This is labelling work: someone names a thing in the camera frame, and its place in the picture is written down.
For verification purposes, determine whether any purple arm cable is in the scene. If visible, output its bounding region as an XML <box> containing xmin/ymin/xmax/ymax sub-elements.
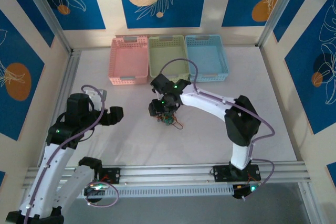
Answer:
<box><xmin>159</xmin><ymin>58</ymin><xmax>276</xmax><ymax>201</ymax></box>
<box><xmin>23</xmin><ymin>84</ymin><xmax>119</xmax><ymax>224</ymax></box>

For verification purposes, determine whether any clear plastic rod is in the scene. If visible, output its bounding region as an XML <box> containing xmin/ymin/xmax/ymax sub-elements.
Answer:
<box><xmin>256</xmin><ymin>0</ymin><xmax>307</xmax><ymax>48</ymax></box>

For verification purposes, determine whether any white table mat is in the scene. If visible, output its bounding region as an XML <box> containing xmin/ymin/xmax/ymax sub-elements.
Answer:
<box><xmin>54</xmin><ymin>48</ymin><xmax>299</xmax><ymax>167</ymax></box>

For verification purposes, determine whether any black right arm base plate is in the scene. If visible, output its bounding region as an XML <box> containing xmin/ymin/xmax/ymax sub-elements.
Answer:
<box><xmin>212</xmin><ymin>165</ymin><xmax>262</xmax><ymax>183</ymax></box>

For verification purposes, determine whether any aluminium side rail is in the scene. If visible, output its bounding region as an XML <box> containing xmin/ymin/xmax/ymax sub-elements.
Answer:
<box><xmin>39</xmin><ymin>49</ymin><xmax>82</xmax><ymax>167</ymax></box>

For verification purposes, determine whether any aluminium frame post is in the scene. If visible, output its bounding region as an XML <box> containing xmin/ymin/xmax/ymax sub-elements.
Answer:
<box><xmin>18</xmin><ymin>0</ymin><xmax>74</xmax><ymax>55</ymax></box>

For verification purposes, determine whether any black controller box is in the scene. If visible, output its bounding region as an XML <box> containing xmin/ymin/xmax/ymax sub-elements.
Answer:
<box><xmin>232</xmin><ymin>183</ymin><xmax>263</xmax><ymax>201</ymax></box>
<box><xmin>83</xmin><ymin>182</ymin><xmax>109</xmax><ymax>204</ymax></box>

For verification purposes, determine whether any grey slotted cable duct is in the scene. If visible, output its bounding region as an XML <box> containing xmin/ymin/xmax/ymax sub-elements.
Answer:
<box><xmin>56</xmin><ymin>185</ymin><xmax>236</xmax><ymax>200</ymax></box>

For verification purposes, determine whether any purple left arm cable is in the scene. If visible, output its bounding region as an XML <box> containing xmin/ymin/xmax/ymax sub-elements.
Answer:
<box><xmin>23</xmin><ymin>84</ymin><xmax>119</xmax><ymax>224</ymax></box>

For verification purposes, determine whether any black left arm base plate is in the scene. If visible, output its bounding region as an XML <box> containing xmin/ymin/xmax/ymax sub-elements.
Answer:
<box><xmin>97</xmin><ymin>167</ymin><xmax>121</xmax><ymax>185</ymax></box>

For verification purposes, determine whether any green plastic basket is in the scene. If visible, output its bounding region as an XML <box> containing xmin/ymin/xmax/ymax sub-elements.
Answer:
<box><xmin>148</xmin><ymin>35</ymin><xmax>190</xmax><ymax>83</ymax></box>

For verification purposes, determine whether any pink plastic basket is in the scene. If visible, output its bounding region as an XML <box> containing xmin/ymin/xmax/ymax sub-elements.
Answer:
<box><xmin>108</xmin><ymin>36</ymin><xmax>149</xmax><ymax>86</ymax></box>

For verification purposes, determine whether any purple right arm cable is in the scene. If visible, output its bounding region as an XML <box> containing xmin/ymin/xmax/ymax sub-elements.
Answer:
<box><xmin>159</xmin><ymin>58</ymin><xmax>276</xmax><ymax>201</ymax></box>

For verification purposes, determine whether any aluminium mounting rail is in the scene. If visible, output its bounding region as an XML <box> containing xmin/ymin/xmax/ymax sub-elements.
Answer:
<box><xmin>22</xmin><ymin>161</ymin><xmax>308</xmax><ymax>190</ymax></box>

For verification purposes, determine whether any blue plastic basket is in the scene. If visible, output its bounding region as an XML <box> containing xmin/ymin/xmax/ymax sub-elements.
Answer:
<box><xmin>185</xmin><ymin>34</ymin><xmax>229</xmax><ymax>83</ymax></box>

